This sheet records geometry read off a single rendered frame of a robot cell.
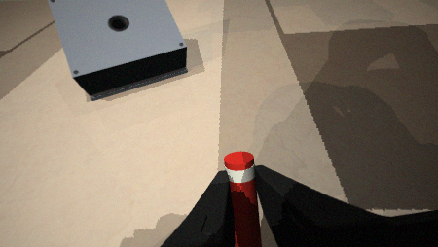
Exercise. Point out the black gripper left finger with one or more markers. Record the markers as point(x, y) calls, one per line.
point(211, 222)

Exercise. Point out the grey square panel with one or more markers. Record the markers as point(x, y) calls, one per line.
point(112, 46)

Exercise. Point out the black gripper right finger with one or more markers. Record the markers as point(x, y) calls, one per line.
point(300, 216)

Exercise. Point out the dark red peg with grey band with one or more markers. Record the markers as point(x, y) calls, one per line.
point(241, 172)

